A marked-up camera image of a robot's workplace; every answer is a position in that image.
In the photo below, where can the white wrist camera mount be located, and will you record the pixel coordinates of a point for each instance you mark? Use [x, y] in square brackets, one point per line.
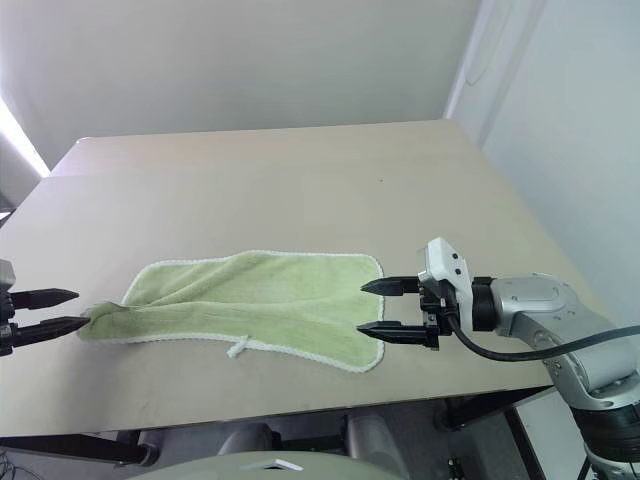
[445, 260]
[6, 272]

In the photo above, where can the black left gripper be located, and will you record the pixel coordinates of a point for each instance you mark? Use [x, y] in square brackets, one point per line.
[5, 320]

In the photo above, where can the grey rounded shape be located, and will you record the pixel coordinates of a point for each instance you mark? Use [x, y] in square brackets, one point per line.
[250, 439]
[375, 442]

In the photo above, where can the light green towel white trim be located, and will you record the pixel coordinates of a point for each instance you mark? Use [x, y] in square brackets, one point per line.
[250, 295]

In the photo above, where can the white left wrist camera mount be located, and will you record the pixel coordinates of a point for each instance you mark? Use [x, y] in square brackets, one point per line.
[6, 272]

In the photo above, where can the black table leg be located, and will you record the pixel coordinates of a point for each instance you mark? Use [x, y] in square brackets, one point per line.
[525, 445]

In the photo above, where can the pale grey robot torso shell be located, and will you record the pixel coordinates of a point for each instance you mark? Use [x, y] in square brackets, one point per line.
[210, 470]

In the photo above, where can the black table frame beam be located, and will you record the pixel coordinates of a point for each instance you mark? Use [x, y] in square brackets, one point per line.
[75, 446]
[490, 406]

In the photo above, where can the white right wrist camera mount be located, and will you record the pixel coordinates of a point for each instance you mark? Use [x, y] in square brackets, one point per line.
[445, 260]

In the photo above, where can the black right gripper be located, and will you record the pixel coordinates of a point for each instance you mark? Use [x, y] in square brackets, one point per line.
[432, 310]

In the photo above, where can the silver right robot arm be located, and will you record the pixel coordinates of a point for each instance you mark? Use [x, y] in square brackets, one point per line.
[530, 300]

